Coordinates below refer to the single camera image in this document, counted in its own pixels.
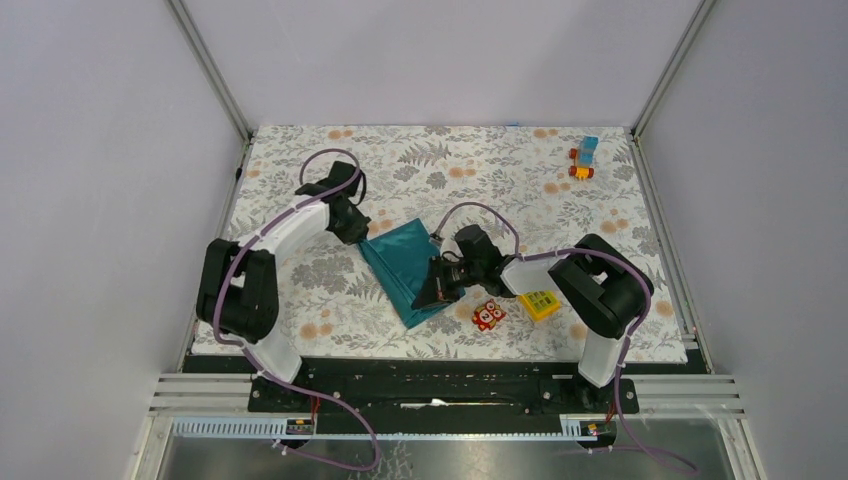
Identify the yellow green toy brick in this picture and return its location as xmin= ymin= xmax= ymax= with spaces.
xmin=518 ymin=291 xmax=562 ymax=323

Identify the purple cable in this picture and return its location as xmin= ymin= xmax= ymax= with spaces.
xmin=429 ymin=201 xmax=700 ymax=475
xmin=211 ymin=148 xmax=384 ymax=473

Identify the blue orange toy car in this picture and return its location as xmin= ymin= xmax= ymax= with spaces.
xmin=568 ymin=136 xmax=599 ymax=180

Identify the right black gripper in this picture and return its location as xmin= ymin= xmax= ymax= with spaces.
xmin=413 ymin=255 xmax=483 ymax=312

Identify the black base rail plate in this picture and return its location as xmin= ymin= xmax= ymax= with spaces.
xmin=248 ymin=357 xmax=639 ymax=434

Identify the floral patterned table mat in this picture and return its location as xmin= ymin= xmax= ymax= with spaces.
xmin=225 ymin=125 xmax=686 ymax=363

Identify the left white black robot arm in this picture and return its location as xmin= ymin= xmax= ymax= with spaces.
xmin=196 ymin=157 xmax=370 ymax=411

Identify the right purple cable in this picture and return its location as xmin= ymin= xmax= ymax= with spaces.
xmin=429 ymin=201 xmax=700 ymax=475

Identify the red owl toy block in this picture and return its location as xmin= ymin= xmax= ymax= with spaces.
xmin=472 ymin=299 xmax=507 ymax=332

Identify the teal cloth napkin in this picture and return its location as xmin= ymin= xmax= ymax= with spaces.
xmin=357 ymin=218 xmax=447 ymax=329

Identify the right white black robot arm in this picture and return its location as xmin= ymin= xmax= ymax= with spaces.
xmin=412 ymin=225 xmax=654 ymax=412

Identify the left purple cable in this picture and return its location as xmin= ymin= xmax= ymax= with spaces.
xmin=211 ymin=148 xmax=384 ymax=473

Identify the slotted cable duct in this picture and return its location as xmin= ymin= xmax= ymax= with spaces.
xmin=172 ymin=414 xmax=617 ymax=443

